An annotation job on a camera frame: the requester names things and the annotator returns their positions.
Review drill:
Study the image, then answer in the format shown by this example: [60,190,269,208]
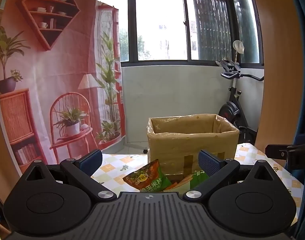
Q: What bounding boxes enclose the biscuit snack packet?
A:
[165,174,194,193]

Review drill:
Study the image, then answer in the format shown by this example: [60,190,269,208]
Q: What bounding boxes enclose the black framed window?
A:
[80,0,264,68]

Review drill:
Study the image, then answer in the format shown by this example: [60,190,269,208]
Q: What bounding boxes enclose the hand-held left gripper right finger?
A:
[185,149,280,201]

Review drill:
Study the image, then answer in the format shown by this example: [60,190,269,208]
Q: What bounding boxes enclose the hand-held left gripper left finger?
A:
[24,149,117,201]

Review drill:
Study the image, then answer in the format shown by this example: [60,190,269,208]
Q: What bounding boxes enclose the white round lamp on stalk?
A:
[232,40,243,63]

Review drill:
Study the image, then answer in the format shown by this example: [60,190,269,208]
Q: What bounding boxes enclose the printed room backdrop cloth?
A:
[0,0,125,178]

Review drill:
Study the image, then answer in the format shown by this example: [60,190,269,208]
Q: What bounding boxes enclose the checked floral tablecloth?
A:
[90,142,305,220]

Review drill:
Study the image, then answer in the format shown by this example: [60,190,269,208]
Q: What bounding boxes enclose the orange and green snack bag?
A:
[122,159,171,193]

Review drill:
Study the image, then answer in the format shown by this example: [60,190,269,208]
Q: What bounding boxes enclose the black exercise bike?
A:
[216,59,265,147]

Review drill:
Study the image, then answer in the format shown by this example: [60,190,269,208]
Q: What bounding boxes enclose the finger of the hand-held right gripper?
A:
[265,144,296,160]

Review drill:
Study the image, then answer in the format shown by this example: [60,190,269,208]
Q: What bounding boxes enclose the brown cardboard box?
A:
[147,114,240,178]

